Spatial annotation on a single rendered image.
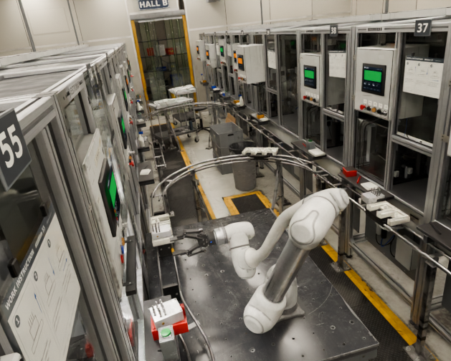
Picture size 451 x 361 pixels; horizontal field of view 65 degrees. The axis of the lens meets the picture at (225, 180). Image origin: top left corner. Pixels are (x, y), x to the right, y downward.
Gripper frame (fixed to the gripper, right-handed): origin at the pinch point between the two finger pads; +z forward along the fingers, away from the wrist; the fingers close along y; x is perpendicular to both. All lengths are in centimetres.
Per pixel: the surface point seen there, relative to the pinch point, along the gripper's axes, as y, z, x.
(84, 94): 84, 22, 23
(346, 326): -45, -75, 38
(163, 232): -19, 6, -51
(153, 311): -7.6, 14.9, 34.8
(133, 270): 24, 17, 48
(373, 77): 58, -153, -63
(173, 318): -12.4, 7.2, 36.7
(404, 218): -25, -146, -13
